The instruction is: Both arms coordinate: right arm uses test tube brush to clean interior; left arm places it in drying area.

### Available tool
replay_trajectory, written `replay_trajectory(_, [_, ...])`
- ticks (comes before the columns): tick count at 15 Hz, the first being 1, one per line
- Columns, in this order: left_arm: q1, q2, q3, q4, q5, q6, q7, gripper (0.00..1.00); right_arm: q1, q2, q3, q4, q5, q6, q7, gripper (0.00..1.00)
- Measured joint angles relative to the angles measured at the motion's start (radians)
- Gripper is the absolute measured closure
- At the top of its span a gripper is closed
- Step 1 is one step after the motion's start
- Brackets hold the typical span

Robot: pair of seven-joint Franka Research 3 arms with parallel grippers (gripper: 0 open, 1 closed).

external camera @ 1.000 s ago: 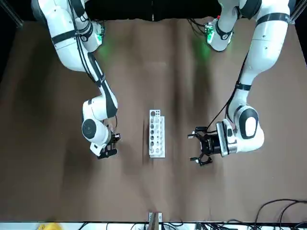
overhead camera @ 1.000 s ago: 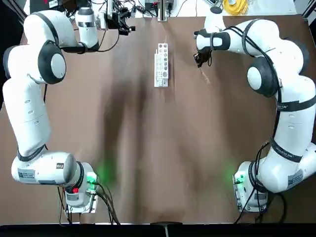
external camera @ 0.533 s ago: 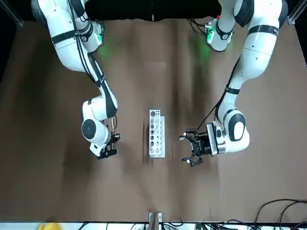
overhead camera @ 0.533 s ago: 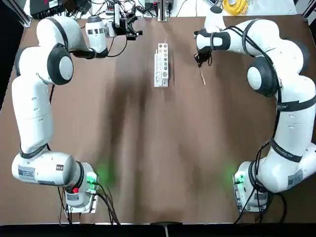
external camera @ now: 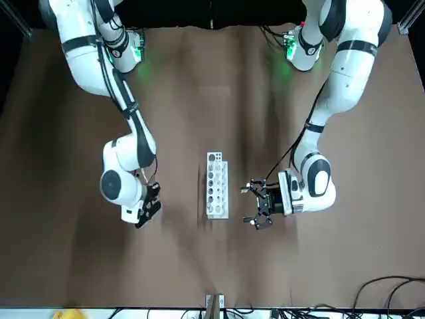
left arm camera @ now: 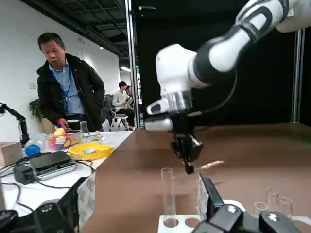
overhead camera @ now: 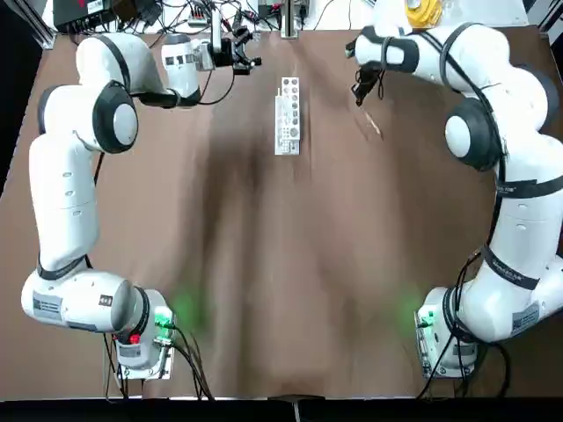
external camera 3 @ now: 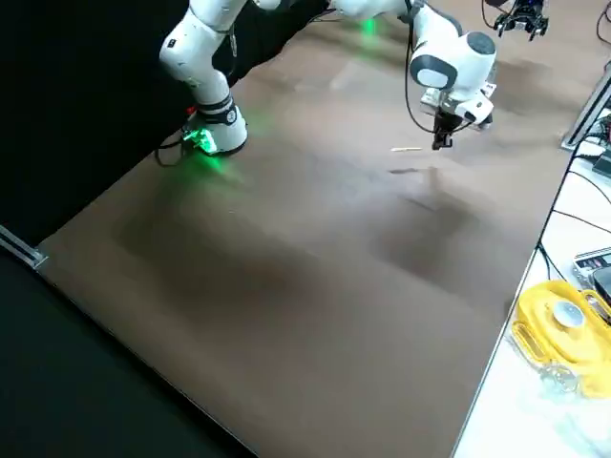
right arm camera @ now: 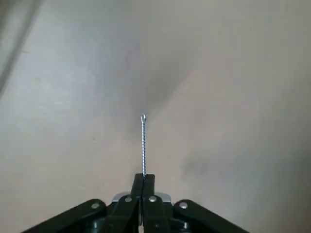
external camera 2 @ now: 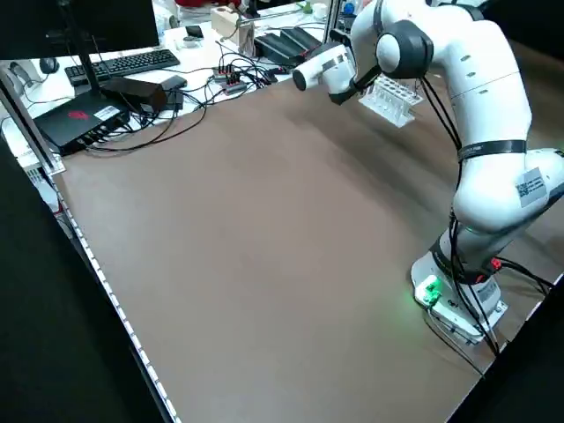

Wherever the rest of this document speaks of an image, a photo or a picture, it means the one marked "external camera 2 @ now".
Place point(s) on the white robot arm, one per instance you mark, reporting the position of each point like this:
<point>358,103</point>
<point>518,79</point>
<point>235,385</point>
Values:
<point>484,110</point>

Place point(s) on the white test tube rack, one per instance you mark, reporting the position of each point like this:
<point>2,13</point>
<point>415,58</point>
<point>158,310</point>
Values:
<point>390,112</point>

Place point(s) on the grey hub with red plugs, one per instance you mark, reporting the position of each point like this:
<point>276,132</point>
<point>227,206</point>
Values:
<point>229,81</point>

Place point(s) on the small black adapter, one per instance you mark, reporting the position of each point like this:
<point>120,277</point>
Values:
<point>175,99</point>
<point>175,81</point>

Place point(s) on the black ribbed device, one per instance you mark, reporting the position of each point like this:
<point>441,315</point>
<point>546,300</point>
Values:
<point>273,46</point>
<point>302,39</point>

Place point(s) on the dark brown rectangular box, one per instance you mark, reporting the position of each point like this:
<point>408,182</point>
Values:
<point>136,92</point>

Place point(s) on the small dark dish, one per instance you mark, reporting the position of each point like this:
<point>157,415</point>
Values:
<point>191,42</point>

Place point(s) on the white cup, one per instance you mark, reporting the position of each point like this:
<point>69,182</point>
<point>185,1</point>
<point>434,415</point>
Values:
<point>319,9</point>

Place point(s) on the small green item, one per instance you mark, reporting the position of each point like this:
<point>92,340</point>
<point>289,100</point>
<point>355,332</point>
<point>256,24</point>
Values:
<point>305,6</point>

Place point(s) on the blue ball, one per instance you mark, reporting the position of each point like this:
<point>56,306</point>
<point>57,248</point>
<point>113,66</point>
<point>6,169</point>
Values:
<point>349,9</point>

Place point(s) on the black keyboard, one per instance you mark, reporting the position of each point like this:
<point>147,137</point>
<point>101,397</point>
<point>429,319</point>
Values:
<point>123,64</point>

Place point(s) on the black box with red logo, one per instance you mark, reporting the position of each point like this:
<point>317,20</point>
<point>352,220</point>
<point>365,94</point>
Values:
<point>75,121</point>

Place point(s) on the black computer monitor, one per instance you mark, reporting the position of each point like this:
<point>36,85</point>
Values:
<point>88,22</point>

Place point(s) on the black computer mouse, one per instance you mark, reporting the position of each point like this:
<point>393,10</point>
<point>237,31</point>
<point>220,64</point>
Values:
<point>48,65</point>

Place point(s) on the white perforated table rail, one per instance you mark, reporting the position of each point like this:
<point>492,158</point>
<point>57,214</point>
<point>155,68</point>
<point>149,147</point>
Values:
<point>114,299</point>

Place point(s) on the aluminium frame post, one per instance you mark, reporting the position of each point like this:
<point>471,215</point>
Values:
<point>332,17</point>
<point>31,128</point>

